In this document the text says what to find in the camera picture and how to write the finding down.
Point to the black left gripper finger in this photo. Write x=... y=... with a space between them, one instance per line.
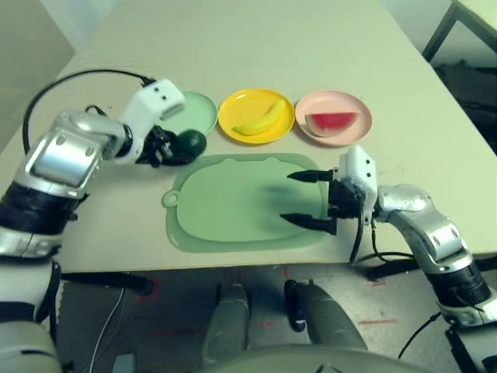
x=180 y=159
x=174 y=135

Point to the yellow banana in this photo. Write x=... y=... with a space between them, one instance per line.
x=256 y=126

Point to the dark green avocado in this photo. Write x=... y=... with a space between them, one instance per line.
x=194 y=141

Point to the grey robot leg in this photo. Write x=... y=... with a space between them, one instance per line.
x=229 y=322
x=326 y=318

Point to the grey robot torso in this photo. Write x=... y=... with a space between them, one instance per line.
x=291 y=361

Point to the grey right robot leg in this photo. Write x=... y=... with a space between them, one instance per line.
x=326 y=318

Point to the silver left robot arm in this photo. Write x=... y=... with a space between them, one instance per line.
x=66 y=155

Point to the black framed side table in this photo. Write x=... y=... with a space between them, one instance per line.
x=438 y=33

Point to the pink plate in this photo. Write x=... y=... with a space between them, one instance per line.
x=330 y=103

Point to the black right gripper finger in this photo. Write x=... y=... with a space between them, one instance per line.
x=312 y=176
x=310 y=222

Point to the grey floor box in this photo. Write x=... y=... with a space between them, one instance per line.
x=124 y=365

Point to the grey left robot leg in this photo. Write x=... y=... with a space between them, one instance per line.
x=229 y=322

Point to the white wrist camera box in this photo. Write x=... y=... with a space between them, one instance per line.
x=159 y=97
x=359 y=167

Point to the mint green plate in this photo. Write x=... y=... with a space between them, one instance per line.
x=198 y=112

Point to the yellow plate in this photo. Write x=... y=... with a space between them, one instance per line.
x=248 y=105

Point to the red watermelon slice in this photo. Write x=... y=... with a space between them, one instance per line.
x=332 y=122

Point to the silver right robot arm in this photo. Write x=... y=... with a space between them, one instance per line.
x=419 y=206

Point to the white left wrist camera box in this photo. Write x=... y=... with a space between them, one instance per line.
x=159 y=97

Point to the green cutting board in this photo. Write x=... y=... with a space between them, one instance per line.
x=233 y=210

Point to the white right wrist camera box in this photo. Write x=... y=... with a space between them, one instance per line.
x=359 y=167

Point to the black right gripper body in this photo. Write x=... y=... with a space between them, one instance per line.
x=345 y=202

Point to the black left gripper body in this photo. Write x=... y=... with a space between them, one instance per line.
x=159 y=147

